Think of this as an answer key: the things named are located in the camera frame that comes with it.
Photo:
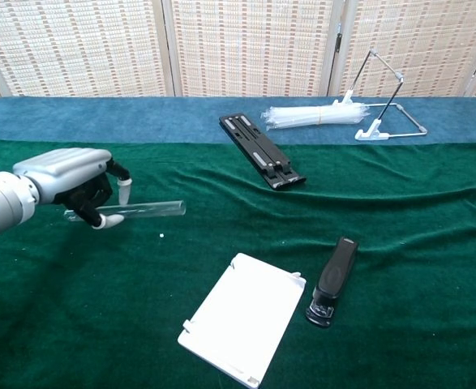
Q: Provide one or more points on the blue table cloth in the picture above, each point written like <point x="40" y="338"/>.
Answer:
<point x="99" y="117"/>

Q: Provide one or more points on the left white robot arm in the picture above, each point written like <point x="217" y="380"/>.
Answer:
<point x="2" y="202"/>

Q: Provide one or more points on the bundle of clear plastic straws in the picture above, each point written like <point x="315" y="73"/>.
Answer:
<point x="314" y="116"/>

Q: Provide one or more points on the white flat plastic board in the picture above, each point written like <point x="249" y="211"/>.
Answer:
<point x="241" y="320"/>

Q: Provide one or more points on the woven bamboo folding screen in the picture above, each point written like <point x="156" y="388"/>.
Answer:
<point x="250" y="44"/>

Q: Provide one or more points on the black stapler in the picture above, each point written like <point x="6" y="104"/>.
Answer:
<point x="335" y="275"/>

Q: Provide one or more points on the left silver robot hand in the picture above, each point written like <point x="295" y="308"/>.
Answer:
<point x="67" y="170"/>

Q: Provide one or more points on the clear glass test tube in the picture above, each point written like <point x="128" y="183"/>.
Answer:
<point x="156" y="208"/>

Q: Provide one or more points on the black folding laptop stand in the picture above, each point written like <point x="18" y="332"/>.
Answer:
<point x="262" y="154"/>

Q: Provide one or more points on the green velvet cloth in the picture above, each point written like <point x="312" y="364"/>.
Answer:
<point x="99" y="304"/>

